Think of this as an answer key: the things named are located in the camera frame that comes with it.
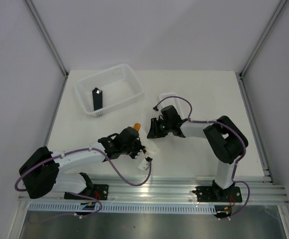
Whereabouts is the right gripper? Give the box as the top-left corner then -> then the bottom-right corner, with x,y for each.
147,118 -> 172,139

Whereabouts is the orange plastic spoon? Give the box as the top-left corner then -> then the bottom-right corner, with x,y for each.
133,123 -> 141,132

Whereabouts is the white paper napkin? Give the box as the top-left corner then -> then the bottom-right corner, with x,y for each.
139,128 -> 159,158

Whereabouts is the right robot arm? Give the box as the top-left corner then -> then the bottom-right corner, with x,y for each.
147,105 -> 249,201

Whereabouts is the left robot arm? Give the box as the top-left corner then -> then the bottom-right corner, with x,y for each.
17,126 -> 152,200

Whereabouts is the small white utensil tray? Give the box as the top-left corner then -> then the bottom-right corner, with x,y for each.
157,93 -> 184,119

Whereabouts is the large white plastic basket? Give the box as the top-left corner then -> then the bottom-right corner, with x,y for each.
74,64 -> 144,118

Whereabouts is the black block in basket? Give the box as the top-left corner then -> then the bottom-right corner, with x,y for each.
92,87 -> 103,111

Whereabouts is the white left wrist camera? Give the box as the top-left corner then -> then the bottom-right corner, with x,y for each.
136,156 -> 152,170

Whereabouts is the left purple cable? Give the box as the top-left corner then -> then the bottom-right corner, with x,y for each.
14,146 -> 152,192

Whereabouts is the purple cable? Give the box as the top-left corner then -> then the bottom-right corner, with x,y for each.
14,146 -> 152,192
153,96 -> 249,180

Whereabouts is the aluminium mounting rail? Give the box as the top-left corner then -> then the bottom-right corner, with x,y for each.
18,174 -> 289,206

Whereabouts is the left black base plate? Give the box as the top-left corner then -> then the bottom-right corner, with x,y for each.
64,184 -> 109,201

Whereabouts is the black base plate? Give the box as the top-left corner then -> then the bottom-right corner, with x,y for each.
192,186 -> 242,203
64,184 -> 109,201

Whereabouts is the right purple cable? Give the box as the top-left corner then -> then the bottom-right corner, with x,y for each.
153,96 -> 249,180

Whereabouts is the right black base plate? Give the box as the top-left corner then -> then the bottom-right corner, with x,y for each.
192,186 -> 242,203

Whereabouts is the white slotted cable duct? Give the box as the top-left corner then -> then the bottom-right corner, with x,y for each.
28,202 -> 216,215

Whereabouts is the left aluminium frame post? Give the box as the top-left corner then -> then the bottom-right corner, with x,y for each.
23,0 -> 69,78

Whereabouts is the aluminium frame post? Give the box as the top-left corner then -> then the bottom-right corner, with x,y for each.
239,0 -> 289,79
23,0 -> 69,78

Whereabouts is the right aluminium frame post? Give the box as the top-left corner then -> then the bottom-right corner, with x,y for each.
239,0 -> 289,79

